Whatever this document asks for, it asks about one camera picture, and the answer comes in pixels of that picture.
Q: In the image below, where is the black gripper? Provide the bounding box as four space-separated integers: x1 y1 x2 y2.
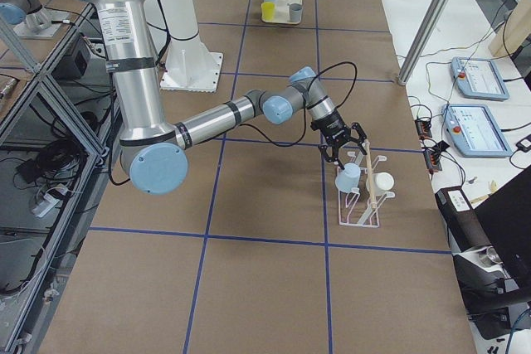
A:
310 111 367 170

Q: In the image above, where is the pale green white cup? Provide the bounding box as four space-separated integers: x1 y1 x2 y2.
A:
373 172 395 196

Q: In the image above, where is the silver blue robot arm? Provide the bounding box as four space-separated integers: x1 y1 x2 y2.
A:
84 0 367 195

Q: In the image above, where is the grey plastic cup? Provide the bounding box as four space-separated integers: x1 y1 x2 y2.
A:
289 3 304 24

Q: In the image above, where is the yellow plastic cup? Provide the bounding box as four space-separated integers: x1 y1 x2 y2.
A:
261 2 275 22

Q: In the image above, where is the cream plastic tray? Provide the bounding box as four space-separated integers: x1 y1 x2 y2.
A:
266 0 303 25

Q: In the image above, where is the far orange black connector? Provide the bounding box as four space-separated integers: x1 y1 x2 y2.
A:
414 119 432 140

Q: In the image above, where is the orange black connector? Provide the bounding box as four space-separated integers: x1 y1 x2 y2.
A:
422 148 442 175
414 119 432 140

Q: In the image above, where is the near orange black connector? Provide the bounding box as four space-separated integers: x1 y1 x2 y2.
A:
422 148 442 175

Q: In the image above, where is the near blue teach pendant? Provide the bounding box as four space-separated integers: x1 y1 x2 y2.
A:
441 104 512 158

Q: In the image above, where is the blue teach pendant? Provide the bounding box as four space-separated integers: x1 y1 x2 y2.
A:
441 104 512 158
451 57 510 101

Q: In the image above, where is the far blue teach pendant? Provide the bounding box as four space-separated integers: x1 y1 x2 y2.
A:
451 57 510 101

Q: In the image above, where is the black box with label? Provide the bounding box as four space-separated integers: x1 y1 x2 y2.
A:
435 186 491 251

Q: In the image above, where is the black computer monitor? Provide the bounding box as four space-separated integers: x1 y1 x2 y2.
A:
475 168 530 287

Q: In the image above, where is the wooden board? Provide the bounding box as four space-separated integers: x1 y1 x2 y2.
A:
489 0 530 56

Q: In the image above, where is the white wire cup rack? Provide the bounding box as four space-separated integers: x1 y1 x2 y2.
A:
335 140 395 229

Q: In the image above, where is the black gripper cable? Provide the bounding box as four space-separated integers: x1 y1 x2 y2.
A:
108 61 358 186

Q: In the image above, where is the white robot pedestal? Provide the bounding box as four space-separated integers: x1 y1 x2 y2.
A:
147 0 224 93

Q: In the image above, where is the aluminium frame post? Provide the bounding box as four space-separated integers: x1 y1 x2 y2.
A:
397 0 449 85

